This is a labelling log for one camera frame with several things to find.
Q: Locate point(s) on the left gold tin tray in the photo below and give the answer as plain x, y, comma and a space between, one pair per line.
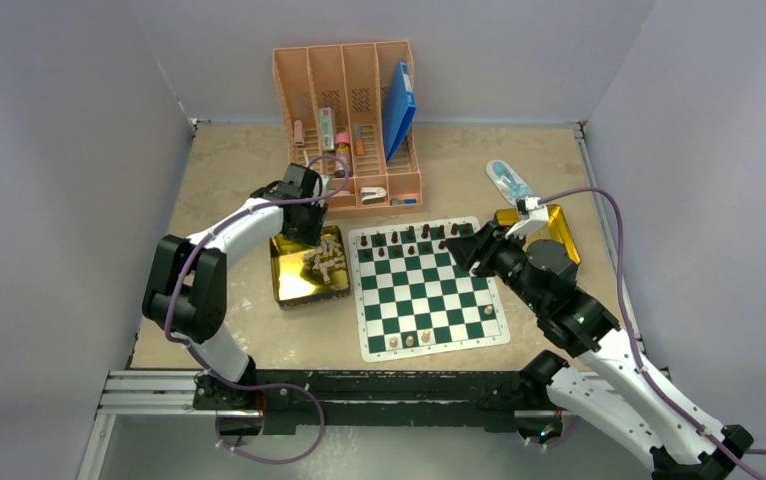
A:
295, 284

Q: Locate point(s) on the gold tin tray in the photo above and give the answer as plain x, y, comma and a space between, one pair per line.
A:
556, 229
295, 284

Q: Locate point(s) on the green white chess board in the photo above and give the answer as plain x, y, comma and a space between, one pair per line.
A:
404, 281

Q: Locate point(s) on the white stapler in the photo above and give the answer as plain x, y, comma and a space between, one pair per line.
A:
373, 195

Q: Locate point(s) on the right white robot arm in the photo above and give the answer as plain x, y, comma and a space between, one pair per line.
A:
633, 403

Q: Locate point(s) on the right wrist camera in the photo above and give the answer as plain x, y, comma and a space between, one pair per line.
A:
532, 216

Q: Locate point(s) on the pink desk organizer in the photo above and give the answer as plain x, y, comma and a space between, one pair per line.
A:
334, 102

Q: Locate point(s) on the white green box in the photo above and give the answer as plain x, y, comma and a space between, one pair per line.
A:
327, 131

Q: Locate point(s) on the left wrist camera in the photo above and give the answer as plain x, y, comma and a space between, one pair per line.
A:
299, 182

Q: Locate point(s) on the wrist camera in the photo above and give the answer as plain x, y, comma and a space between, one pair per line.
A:
532, 216
299, 182

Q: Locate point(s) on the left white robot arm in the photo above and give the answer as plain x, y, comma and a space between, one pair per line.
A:
187, 288

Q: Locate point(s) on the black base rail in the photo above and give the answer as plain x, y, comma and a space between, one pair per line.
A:
494, 401

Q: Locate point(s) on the pile of light chess pieces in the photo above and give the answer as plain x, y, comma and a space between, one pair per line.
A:
325, 259

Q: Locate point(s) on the right gold tin tray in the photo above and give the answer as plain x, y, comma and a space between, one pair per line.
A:
556, 229

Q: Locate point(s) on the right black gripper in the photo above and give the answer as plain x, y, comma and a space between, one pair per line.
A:
483, 246

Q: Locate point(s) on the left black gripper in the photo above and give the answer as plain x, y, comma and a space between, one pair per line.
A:
309, 237

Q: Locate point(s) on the blue folder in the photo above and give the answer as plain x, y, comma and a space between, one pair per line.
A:
398, 110

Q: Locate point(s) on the blue white packaged item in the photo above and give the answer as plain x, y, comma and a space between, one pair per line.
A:
508, 182

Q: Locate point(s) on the brown bottle pink cap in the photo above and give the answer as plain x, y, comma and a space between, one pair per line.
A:
343, 155

